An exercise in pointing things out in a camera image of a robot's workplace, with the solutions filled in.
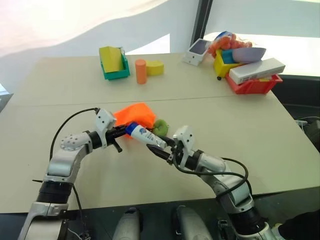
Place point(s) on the orange net bag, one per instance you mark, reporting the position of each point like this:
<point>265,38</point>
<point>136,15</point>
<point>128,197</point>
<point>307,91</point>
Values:
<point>226,43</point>

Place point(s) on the grey rounded shape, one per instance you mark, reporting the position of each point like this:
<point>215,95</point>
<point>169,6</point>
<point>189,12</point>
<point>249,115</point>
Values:
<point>192,223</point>
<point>128,225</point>

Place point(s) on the white box with purple lid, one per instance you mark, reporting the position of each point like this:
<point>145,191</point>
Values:
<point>197,52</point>

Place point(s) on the red plastic bin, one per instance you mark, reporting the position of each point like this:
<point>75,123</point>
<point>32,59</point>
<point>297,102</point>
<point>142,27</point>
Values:
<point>252,86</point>

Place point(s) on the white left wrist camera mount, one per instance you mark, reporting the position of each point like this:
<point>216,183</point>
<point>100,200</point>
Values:
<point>104,122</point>

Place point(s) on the blue block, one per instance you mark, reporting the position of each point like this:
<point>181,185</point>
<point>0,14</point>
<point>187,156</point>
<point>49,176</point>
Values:
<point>227,56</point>

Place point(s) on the long white carton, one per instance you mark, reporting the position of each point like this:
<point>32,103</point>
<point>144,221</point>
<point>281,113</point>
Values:
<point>257,70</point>

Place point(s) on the orange cylinder block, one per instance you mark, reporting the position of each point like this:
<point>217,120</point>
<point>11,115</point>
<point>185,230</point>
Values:
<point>141,71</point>

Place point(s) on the purple bowl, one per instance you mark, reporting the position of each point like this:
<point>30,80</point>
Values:
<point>247,55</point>

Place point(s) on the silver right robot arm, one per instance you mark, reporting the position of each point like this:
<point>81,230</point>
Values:
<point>225,180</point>

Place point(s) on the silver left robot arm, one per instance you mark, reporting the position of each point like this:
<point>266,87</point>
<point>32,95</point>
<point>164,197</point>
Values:
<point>60,160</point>

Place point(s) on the blue white packet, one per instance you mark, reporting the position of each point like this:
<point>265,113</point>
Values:
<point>223,34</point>

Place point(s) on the yellow plastic bin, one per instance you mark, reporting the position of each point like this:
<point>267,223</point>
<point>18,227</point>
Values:
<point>222,66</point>

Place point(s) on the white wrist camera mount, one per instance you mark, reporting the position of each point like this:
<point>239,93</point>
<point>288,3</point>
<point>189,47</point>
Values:
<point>184,138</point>
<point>104,122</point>

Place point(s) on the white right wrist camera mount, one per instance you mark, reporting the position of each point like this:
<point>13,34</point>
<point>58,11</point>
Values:
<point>184,138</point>

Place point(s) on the white tube with blue cap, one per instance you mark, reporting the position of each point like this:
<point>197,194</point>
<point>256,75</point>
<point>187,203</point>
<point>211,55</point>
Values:
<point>145,136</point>

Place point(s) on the yellow half-round block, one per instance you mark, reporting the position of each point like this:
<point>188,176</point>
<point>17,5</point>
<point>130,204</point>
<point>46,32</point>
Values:
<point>155,68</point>

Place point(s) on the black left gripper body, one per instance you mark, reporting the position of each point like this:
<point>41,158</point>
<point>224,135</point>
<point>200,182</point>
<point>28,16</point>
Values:
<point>111,137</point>

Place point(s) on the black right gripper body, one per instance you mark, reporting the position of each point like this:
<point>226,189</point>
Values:
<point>175,154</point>

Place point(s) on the black furniture piece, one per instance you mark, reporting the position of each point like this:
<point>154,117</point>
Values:
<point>300,97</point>

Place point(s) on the green plastic bin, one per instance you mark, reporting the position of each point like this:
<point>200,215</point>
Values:
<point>117,71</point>

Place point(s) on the orange fabric pouch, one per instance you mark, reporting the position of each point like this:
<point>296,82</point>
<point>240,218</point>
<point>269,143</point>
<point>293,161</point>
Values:
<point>136,116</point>

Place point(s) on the yellow wedge block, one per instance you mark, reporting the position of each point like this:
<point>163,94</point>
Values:
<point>111,58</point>

